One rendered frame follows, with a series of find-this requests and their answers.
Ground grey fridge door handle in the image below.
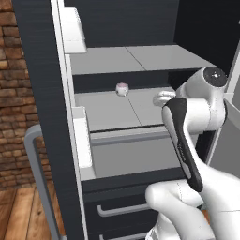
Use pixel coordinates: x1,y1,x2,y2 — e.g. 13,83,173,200
23,124,64,240

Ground grey fridge shelf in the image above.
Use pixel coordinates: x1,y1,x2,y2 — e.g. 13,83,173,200
74,86,178,133
68,44,218,76

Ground small white pink cup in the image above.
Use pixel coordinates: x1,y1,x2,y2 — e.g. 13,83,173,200
114,82,130,98

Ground grey drawer handle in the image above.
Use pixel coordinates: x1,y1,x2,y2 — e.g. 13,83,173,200
97,202,152,218

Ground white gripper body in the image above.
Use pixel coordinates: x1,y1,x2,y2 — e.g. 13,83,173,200
152,90,178,108

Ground grey crisper drawer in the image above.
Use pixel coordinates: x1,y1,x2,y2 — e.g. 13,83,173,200
89,126,201,179

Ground black fridge drawer front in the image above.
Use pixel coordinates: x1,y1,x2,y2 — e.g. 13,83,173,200
82,179,188,233

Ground black fridge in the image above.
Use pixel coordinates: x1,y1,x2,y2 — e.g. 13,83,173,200
63,0,240,240

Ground black fridge door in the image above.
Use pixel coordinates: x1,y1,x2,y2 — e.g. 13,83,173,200
11,0,97,240

